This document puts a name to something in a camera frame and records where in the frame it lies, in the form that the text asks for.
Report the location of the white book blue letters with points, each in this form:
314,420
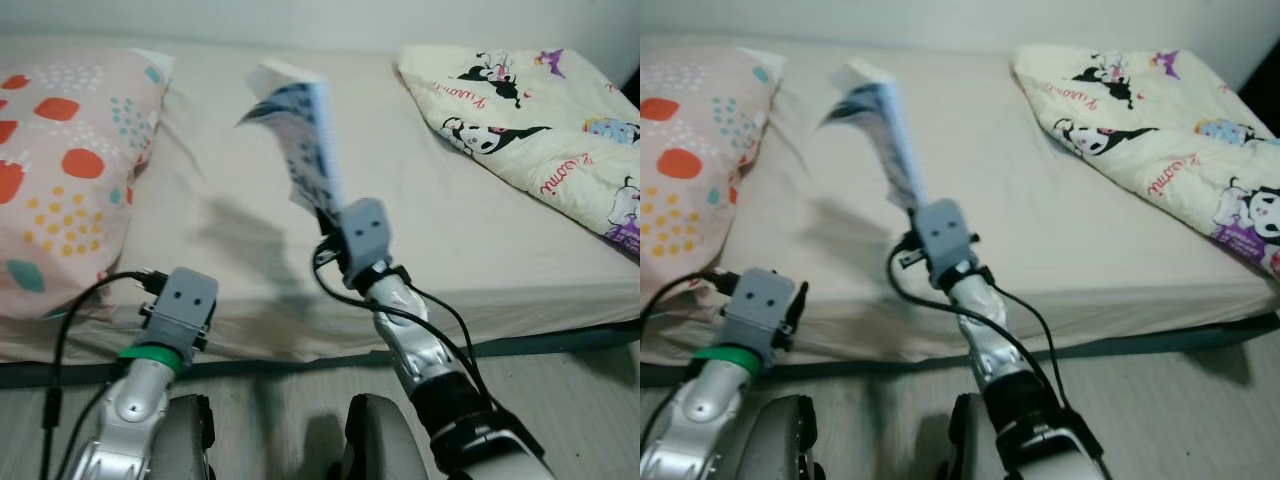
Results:
305,140
885,130

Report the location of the pink pillow orange print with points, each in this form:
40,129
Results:
70,150
700,150

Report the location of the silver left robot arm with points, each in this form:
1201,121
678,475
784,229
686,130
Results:
130,420
700,420

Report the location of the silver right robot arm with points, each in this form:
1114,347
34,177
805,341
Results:
420,350
1000,350

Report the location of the cream sheeted bed mattress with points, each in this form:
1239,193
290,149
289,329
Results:
450,230
1080,230

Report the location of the grey robot left leg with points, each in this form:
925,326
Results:
190,440
790,440

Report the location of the grey robot leg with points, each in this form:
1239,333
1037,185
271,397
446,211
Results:
970,440
190,440
790,440
380,440

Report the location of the grey robot right leg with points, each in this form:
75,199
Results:
970,440
380,440

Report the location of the cream cartoon print quilt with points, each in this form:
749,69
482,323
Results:
1150,130
520,130

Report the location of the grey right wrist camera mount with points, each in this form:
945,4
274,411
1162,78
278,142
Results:
945,235
365,235

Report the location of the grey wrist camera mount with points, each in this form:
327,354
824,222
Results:
180,310
945,235
365,235
760,310

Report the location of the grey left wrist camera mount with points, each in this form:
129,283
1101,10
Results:
180,310
760,310

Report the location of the dark teal bed frame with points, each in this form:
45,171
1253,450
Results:
560,345
1180,338

